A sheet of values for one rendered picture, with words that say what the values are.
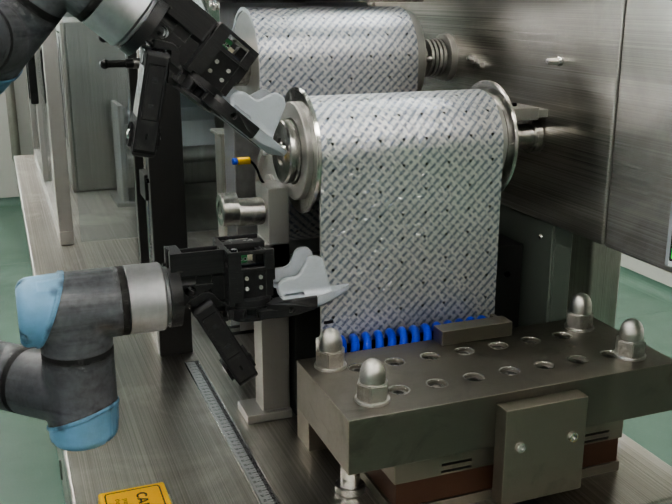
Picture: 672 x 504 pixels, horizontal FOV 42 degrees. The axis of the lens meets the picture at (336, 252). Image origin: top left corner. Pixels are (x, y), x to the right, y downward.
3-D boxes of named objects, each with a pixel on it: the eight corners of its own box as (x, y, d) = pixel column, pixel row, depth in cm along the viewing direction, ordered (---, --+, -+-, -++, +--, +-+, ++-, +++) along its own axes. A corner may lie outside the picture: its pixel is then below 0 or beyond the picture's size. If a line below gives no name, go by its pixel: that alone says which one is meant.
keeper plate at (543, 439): (491, 496, 94) (496, 403, 91) (569, 479, 97) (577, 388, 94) (503, 509, 92) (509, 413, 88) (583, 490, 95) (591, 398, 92)
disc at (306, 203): (279, 200, 112) (276, 82, 108) (283, 199, 112) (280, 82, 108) (318, 225, 98) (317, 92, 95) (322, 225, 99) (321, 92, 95)
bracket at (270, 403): (234, 409, 116) (226, 183, 107) (281, 402, 118) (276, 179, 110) (244, 426, 111) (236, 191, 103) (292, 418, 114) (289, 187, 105)
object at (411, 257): (320, 348, 105) (319, 197, 99) (491, 323, 113) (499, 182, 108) (321, 349, 104) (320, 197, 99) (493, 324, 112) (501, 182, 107)
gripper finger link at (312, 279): (357, 254, 99) (279, 262, 96) (357, 303, 101) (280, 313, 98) (348, 247, 102) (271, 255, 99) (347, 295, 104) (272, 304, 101)
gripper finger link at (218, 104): (263, 129, 94) (198, 77, 90) (254, 141, 94) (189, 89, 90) (253, 125, 98) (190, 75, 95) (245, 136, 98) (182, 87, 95)
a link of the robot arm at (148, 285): (133, 344, 92) (122, 319, 99) (177, 339, 93) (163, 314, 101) (128, 276, 90) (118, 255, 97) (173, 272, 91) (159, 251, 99)
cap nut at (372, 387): (349, 395, 90) (349, 354, 89) (381, 389, 92) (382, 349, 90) (362, 410, 87) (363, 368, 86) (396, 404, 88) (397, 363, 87)
